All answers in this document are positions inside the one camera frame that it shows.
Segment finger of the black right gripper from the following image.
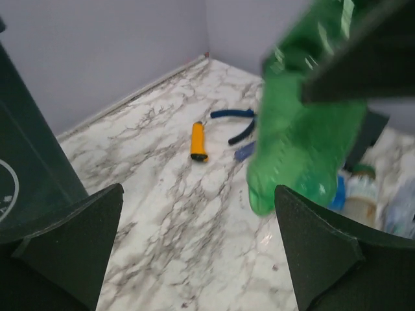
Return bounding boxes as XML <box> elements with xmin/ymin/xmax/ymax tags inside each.
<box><xmin>301</xmin><ymin>1</ymin><xmax>414</xmax><ymax>104</ymax></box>

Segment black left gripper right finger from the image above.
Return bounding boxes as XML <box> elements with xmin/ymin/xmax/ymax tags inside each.
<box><xmin>275</xmin><ymin>185</ymin><xmax>414</xmax><ymax>310</ymax></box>

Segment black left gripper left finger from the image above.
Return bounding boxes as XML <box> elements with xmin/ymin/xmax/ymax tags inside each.
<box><xmin>1</xmin><ymin>183</ymin><xmax>124</xmax><ymax>310</ymax></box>

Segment green plastic bottle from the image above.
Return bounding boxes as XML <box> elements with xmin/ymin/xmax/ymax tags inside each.
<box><xmin>246</xmin><ymin>1</ymin><xmax>368</xmax><ymax>216</ymax></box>

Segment dark green trash bin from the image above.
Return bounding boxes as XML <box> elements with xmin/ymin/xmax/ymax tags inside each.
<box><xmin>1</xmin><ymin>48</ymin><xmax>88</xmax><ymax>244</ymax></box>

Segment light blue label bottle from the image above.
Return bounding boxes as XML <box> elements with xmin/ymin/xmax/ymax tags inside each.
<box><xmin>328</xmin><ymin>175</ymin><xmax>346</xmax><ymax>213</ymax></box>

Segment black flat box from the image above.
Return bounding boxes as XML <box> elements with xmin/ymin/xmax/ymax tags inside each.
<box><xmin>343</xmin><ymin>109</ymin><xmax>390</xmax><ymax>172</ymax></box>

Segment green cap milk tea bottle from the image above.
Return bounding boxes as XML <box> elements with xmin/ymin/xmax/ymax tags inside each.
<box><xmin>342</xmin><ymin>163</ymin><xmax>379</xmax><ymax>227</ymax></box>

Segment small clear blue cap bottle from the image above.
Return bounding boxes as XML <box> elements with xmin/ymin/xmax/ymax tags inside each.
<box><xmin>383</xmin><ymin>151</ymin><xmax>414</xmax><ymax>240</ymax></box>

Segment yellow utility knife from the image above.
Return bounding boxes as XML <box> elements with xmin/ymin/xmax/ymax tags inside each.
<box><xmin>190</xmin><ymin>121</ymin><xmax>208</xmax><ymax>162</ymax></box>

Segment blue handled pliers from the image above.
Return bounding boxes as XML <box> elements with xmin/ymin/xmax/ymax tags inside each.
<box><xmin>209</xmin><ymin>108</ymin><xmax>257</xmax><ymax>146</ymax></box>

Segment blue handled screwdriver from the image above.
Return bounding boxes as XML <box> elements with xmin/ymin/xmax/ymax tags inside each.
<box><xmin>234</xmin><ymin>141</ymin><xmax>256</xmax><ymax>162</ymax></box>

